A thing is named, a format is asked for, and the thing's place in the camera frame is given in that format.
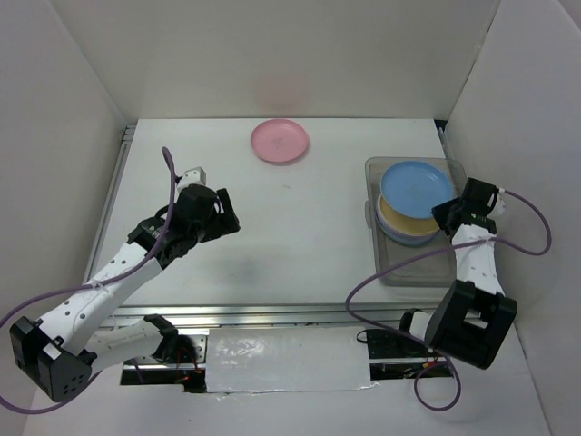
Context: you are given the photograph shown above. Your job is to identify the pink plastic plate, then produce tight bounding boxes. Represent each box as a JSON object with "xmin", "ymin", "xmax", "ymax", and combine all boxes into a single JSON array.
[{"xmin": 250, "ymin": 118, "xmax": 310, "ymax": 164}]

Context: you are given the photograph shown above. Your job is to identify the orange plastic plate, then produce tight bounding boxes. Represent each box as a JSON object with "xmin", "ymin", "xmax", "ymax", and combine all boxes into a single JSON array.
[{"xmin": 376, "ymin": 196, "xmax": 439, "ymax": 237}]

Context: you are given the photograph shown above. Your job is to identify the white watermelon pattern plate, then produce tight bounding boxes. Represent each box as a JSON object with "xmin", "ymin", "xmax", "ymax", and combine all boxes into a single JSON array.
[{"xmin": 381, "ymin": 227, "xmax": 437, "ymax": 246}]

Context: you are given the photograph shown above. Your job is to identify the clear plastic bin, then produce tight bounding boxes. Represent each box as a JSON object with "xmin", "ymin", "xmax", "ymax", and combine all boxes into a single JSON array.
[{"xmin": 364, "ymin": 157, "xmax": 468, "ymax": 288}]

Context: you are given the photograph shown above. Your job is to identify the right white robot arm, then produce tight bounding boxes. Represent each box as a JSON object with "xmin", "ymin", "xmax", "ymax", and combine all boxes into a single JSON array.
[{"xmin": 395, "ymin": 178, "xmax": 517, "ymax": 369}]

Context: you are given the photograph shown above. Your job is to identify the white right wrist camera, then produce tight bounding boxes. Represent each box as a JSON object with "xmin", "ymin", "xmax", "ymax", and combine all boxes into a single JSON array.
[{"xmin": 488, "ymin": 188, "xmax": 507, "ymax": 219}]

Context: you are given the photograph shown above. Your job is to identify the white foam cover panel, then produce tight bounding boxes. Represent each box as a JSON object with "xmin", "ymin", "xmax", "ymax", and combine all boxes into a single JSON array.
[{"xmin": 205, "ymin": 327, "xmax": 372, "ymax": 393}]

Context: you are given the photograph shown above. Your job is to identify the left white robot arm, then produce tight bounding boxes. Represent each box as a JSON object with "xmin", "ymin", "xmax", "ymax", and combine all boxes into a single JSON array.
[{"xmin": 9, "ymin": 183, "xmax": 241, "ymax": 403}]

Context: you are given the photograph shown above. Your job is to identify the blue plastic plate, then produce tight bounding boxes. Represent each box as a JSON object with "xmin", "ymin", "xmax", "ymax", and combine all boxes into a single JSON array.
[{"xmin": 379, "ymin": 161, "xmax": 455, "ymax": 219}]

